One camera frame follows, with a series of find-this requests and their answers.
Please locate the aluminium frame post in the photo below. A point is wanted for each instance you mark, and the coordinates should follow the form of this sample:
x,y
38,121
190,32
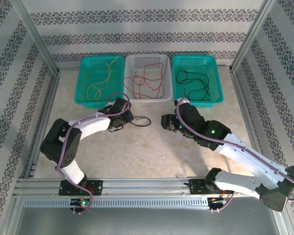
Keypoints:
x,y
253,34
35,34

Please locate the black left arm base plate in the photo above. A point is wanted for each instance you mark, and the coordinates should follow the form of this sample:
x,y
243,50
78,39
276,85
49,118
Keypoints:
x,y
98,187

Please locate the teal plastic basket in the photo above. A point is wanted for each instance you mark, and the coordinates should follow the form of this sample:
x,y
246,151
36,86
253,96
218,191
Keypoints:
x,y
88,71
210,66

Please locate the white plastic basket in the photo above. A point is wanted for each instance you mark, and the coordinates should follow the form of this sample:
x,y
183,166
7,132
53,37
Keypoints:
x,y
132,63

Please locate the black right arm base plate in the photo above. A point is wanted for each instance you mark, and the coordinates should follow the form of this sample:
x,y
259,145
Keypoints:
x,y
197,187

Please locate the grey metal panel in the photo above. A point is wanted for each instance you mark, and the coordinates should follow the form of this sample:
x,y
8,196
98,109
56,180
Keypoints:
x,y
147,220

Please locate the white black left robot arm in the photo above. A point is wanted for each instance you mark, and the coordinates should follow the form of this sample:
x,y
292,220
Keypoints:
x,y
93,124

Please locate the aluminium side rail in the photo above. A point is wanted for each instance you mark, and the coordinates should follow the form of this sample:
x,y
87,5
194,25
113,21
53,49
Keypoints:
x,y
245,98
45,107

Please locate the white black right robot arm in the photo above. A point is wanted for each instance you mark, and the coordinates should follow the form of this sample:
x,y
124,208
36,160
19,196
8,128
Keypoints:
x,y
247,156

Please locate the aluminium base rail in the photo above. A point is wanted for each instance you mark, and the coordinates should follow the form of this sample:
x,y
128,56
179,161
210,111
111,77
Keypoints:
x,y
147,186

